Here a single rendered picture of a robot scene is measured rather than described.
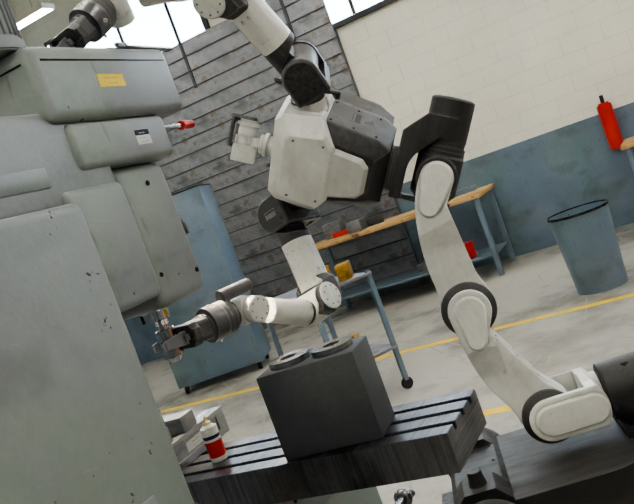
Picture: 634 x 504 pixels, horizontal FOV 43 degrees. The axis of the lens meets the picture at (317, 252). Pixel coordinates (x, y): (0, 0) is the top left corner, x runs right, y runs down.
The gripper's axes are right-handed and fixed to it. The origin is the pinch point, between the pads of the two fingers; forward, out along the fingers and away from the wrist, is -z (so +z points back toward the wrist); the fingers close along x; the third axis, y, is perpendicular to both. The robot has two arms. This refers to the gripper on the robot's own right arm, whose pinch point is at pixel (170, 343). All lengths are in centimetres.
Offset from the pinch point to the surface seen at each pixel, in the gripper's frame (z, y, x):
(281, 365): 3.9, 9.9, 32.1
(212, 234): 358, -17, -477
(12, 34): -17, -70, 17
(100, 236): -17.0, -27.5, 19.7
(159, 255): -0.9, -19.9, 11.2
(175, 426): -1.1, 20.1, -10.1
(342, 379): 8.4, 15.8, 43.4
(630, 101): 721, 5, -216
